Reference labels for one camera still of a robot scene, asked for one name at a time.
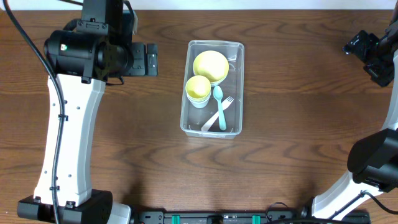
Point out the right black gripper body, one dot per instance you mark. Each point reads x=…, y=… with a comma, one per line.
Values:
x=359, y=43

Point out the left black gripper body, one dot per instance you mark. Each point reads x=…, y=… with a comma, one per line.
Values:
x=150, y=59

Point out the yellow plastic cup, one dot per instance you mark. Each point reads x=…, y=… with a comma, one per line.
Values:
x=198, y=87

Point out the yellow plastic bowl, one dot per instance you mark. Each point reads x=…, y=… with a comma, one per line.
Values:
x=211, y=64

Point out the cream plastic cup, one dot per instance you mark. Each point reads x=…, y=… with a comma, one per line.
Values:
x=199, y=104

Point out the grey plastic cup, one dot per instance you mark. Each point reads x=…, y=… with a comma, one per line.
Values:
x=198, y=100

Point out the white plastic bowl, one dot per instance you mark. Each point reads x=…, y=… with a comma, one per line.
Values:
x=216, y=83

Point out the teal plastic spoon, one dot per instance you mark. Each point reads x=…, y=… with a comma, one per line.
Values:
x=218, y=95

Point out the pink plastic fork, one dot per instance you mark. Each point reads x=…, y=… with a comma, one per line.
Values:
x=225, y=104

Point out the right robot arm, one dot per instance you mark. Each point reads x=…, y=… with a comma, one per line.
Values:
x=372, y=161

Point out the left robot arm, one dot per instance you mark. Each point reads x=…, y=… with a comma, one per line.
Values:
x=83, y=56

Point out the clear plastic container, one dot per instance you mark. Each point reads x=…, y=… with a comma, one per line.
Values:
x=192, y=119

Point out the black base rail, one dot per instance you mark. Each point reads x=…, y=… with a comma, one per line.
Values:
x=277, y=212

